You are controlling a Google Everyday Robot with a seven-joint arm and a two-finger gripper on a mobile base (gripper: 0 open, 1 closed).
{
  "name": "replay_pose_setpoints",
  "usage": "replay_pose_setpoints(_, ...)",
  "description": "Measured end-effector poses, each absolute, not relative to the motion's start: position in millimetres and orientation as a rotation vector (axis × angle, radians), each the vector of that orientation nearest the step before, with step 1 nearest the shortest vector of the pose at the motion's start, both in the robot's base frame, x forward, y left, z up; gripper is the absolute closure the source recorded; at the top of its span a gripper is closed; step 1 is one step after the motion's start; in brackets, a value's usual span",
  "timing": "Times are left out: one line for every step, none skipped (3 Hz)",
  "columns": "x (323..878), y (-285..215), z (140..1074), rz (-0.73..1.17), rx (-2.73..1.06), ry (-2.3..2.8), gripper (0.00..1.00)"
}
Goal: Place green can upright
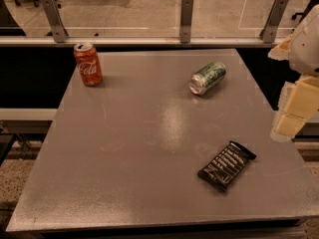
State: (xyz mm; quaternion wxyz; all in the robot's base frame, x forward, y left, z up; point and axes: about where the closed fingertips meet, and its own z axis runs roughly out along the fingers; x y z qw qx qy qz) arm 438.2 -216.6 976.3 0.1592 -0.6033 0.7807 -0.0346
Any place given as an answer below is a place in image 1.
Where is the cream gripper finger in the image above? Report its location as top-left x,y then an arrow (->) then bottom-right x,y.
268,35 -> 292,61
270,76 -> 319,142

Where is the green soda can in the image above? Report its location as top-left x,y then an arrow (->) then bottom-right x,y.
188,62 -> 226,96

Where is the red Coca-Cola can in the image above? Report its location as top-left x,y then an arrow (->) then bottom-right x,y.
74,43 -> 103,87

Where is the metal railing beam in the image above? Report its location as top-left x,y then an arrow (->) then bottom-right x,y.
0,36 -> 283,48

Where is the black snack bar wrapper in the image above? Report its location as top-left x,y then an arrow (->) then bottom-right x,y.
197,140 -> 256,192

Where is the right metal glass bracket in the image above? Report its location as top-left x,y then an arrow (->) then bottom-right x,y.
259,0 -> 289,44

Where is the metal glass bracket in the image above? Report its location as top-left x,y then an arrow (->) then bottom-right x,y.
179,0 -> 193,43
40,0 -> 68,43
259,0 -> 289,44

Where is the middle metal glass bracket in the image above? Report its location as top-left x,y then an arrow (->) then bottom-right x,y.
179,0 -> 193,43

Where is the left metal glass bracket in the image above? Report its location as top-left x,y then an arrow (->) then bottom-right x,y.
40,0 -> 68,43

